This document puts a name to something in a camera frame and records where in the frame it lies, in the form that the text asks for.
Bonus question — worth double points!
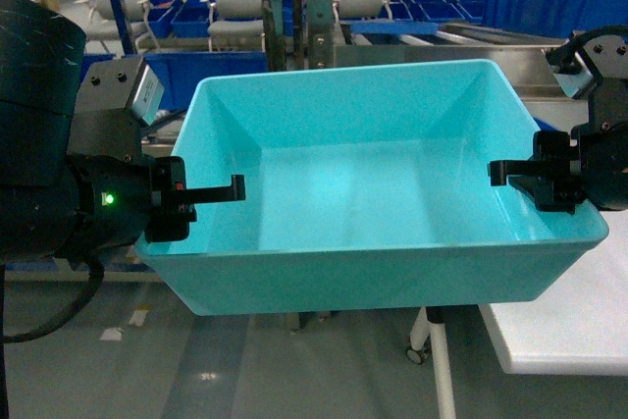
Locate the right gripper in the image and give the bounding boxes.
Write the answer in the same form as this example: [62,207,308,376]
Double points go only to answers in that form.
[488,79,627,213]

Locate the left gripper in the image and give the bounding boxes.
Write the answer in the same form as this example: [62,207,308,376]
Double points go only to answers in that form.
[63,154,245,260]

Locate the teal plastic bin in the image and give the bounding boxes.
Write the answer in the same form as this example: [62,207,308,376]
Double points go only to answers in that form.
[135,59,608,316]

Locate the white table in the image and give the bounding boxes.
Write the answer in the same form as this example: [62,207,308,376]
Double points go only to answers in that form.
[478,94,628,377]

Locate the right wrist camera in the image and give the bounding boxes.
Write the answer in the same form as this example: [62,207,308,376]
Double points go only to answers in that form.
[543,25,627,99]

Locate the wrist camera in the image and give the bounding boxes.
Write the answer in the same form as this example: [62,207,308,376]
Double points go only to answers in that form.
[543,25,627,99]
[75,56,165,127]

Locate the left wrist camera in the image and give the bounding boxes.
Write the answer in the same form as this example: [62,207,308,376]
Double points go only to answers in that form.
[75,56,165,127]

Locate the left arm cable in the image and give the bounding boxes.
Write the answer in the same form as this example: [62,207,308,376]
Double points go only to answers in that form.
[0,256,106,344]

